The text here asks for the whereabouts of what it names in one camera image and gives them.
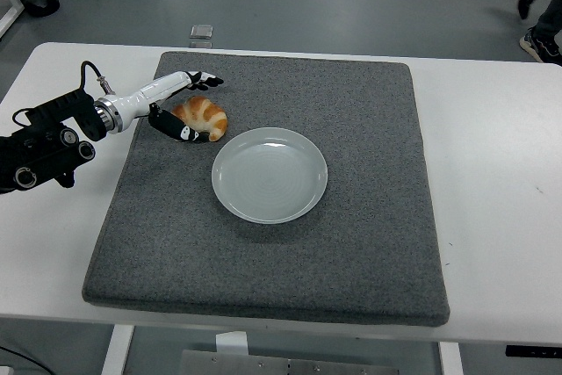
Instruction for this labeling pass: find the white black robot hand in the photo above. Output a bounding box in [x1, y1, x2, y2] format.
[104, 69, 225, 144]

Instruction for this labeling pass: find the golden croissant bread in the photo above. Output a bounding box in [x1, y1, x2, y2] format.
[170, 95, 229, 143]

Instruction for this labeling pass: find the round grey plate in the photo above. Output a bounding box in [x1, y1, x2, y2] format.
[211, 126, 329, 225]

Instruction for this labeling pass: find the small clear floor socket box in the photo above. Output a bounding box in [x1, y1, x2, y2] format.
[190, 23, 214, 49]

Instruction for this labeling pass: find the grey felt mat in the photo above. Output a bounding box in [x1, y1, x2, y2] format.
[82, 50, 451, 328]

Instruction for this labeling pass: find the white table leg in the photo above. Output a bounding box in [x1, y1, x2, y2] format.
[438, 342, 463, 375]
[101, 324, 135, 375]

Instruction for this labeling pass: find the white paper label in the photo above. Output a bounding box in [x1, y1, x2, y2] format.
[214, 330, 250, 355]

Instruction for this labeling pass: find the person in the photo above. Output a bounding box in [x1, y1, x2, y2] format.
[515, 0, 562, 64]

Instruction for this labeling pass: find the black table control panel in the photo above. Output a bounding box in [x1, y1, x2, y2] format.
[504, 343, 562, 358]

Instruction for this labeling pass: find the white frame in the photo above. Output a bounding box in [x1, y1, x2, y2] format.
[0, 0, 24, 40]

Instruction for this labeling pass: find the black floor cable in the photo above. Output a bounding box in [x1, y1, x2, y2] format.
[0, 340, 47, 375]

